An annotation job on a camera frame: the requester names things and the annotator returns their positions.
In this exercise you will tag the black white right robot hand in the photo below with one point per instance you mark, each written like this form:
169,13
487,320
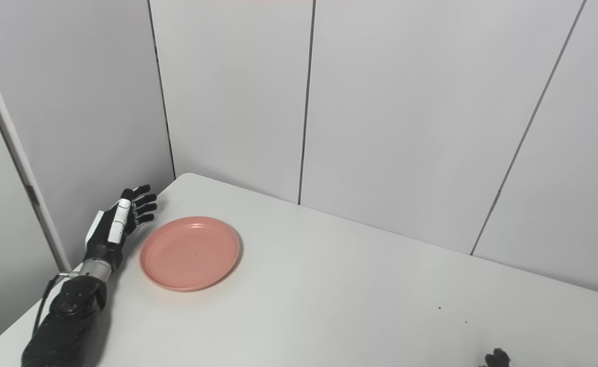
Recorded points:
496,359

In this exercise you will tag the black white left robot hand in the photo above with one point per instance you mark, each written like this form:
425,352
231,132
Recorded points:
108,234

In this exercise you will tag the pink round plate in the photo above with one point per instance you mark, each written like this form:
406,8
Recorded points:
189,253

